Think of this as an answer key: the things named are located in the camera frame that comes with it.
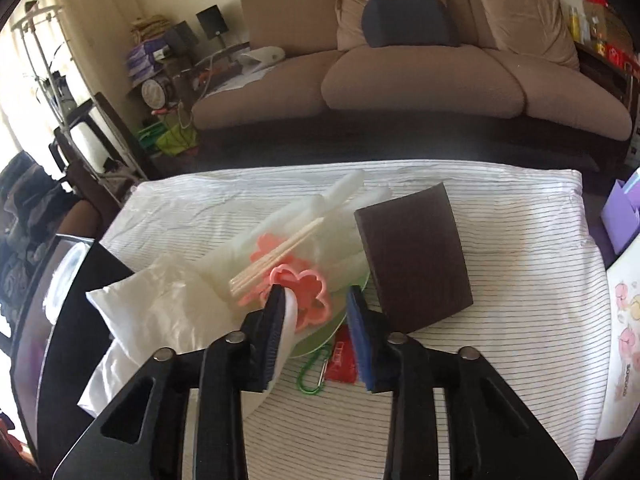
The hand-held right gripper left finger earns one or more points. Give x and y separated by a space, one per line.
272 330

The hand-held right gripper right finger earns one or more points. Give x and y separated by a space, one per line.
360 340

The black desktop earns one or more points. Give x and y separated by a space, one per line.
55 360

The red packet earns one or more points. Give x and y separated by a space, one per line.
340 360

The green round plate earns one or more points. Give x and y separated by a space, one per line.
320 345

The green carabiner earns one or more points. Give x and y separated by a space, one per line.
302 378

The bundle of bamboo skewers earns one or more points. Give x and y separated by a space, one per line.
260 270

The translucent white rubber glove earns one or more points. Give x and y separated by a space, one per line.
300 210
347 260

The dark brown sponge block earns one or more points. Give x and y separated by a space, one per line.
415 260

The white crumpled napkin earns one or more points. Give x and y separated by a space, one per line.
150 300

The striped white tablecloth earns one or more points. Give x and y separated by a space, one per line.
525 285

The green basket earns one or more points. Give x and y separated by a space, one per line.
170 140

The dark wooden chair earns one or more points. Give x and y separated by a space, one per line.
115 135

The brown sofa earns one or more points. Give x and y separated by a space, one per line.
425 85

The white flower-print storage box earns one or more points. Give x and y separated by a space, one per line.
622 360

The dark patterned cloth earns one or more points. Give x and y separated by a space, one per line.
25 210

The white object beside sofa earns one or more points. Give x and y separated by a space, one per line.
265 55

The purple box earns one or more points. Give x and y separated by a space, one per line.
620 215

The stack of purple boxes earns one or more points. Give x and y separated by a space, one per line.
145 57

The black speaker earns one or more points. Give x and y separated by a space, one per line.
210 21
177 37

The dark blue lumbar pillow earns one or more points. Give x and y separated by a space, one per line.
410 22

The beige sofa cushion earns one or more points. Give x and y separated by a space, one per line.
350 0
520 15

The dark wooden cabinet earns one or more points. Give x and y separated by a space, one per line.
600 70

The white coat rack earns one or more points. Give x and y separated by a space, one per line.
31 60

